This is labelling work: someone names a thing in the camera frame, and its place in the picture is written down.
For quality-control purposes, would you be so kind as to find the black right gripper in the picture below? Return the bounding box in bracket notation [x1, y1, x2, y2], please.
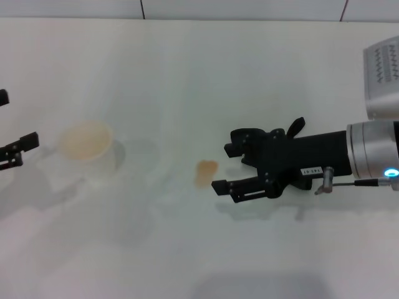
[211, 127, 353, 204]

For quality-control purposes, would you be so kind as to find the clear plastic cup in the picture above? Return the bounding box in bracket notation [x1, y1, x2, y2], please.
[58, 120, 126, 186]

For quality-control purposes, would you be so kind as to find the dark blue rag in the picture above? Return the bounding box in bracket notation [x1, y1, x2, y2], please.
[229, 117, 305, 171]

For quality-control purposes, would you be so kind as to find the brown water stain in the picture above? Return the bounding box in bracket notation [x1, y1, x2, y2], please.
[195, 159, 219, 189]

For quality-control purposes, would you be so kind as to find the right gripper cable with plug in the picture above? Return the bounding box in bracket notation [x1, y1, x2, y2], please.
[314, 166, 399, 196]

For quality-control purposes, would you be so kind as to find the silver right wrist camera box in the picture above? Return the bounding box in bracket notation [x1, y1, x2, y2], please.
[362, 34, 399, 120]

